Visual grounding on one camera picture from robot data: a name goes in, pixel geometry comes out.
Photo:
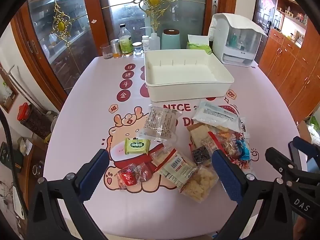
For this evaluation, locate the white desktop storage cabinet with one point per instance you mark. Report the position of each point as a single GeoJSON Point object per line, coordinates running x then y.
{"type": "Point", "coordinates": [237, 47]}

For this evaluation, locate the metal can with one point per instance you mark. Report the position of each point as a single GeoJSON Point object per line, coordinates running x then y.
{"type": "Point", "coordinates": [115, 48]}

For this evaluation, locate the red candy packet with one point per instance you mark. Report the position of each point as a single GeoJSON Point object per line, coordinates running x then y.
{"type": "Point", "coordinates": [130, 178]}

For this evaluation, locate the white plastic bin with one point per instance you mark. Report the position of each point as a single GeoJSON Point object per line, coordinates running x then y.
{"type": "Point", "coordinates": [190, 91]}

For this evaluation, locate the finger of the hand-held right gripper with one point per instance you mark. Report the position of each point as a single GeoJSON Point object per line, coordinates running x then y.
{"type": "Point", "coordinates": [277, 158]}
{"type": "Point", "coordinates": [306, 147]}

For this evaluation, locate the cardboard box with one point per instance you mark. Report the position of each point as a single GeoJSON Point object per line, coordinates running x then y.
{"type": "Point", "coordinates": [303, 130]}

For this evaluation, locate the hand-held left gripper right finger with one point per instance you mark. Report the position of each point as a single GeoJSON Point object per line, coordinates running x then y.
{"type": "Point", "coordinates": [228, 178]}

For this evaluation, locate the small glass jar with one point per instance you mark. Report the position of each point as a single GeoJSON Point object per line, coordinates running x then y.
{"type": "Point", "coordinates": [137, 48]}

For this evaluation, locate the blue snack packet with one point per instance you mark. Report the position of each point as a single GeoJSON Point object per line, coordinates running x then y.
{"type": "Point", "coordinates": [243, 150]}

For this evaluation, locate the green pastry packet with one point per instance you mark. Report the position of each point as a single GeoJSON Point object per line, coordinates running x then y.
{"type": "Point", "coordinates": [137, 147]}

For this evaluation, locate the mint green canister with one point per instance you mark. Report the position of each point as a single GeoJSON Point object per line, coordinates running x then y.
{"type": "Point", "coordinates": [171, 40]}

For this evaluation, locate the clear brown cake packet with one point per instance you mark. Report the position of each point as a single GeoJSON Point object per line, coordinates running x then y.
{"type": "Point", "coordinates": [160, 122]}

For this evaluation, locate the wooden wall cabinet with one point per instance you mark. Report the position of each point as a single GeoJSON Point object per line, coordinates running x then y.
{"type": "Point", "coordinates": [290, 67]}

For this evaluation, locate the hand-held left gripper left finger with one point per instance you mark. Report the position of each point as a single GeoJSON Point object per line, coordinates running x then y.
{"type": "Point", "coordinates": [93, 176]}

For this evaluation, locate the wooden wall niche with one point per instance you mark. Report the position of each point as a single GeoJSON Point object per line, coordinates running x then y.
{"type": "Point", "coordinates": [13, 100]}

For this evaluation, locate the small gold door ornament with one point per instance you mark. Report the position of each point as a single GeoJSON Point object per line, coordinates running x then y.
{"type": "Point", "coordinates": [61, 26]}

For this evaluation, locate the pink printed tablecloth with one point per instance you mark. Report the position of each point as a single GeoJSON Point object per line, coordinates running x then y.
{"type": "Point", "coordinates": [87, 92]}

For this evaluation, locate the glass sliding door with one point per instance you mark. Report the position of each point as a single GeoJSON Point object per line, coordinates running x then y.
{"type": "Point", "coordinates": [190, 17]}
{"type": "Point", "coordinates": [75, 62]}

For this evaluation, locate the red lid container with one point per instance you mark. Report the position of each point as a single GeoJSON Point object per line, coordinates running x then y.
{"type": "Point", "coordinates": [23, 111]}

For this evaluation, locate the red snack packet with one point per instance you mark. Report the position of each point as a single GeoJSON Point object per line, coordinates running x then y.
{"type": "Point", "coordinates": [240, 163]}

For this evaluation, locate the glass tumbler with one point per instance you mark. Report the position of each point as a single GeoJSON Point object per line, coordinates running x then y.
{"type": "Point", "coordinates": [107, 51]}

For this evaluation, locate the white pill bottle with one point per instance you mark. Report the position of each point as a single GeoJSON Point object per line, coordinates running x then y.
{"type": "Point", "coordinates": [145, 44]}

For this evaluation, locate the green tissue box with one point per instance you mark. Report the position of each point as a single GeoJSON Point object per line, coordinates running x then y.
{"type": "Point", "coordinates": [198, 47]}

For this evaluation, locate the white squeeze bottle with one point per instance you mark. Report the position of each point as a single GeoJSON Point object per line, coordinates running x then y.
{"type": "Point", "coordinates": [154, 42]}

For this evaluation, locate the white and blue packet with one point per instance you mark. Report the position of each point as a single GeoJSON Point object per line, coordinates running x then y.
{"type": "Point", "coordinates": [215, 115]}

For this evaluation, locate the red door decoration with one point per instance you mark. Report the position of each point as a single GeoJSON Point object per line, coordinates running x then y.
{"type": "Point", "coordinates": [267, 4]}

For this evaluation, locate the dark snack packet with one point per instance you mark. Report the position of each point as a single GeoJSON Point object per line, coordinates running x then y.
{"type": "Point", "coordinates": [201, 155]}

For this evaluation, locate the clear toast packet red stripe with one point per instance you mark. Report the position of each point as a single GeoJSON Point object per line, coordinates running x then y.
{"type": "Point", "coordinates": [200, 136]}

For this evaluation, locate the brown entry door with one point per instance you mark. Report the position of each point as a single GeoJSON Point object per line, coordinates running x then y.
{"type": "Point", "coordinates": [260, 20]}

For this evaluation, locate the clear rice cracker packet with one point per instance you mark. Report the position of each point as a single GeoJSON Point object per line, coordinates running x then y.
{"type": "Point", "coordinates": [175, 167]}

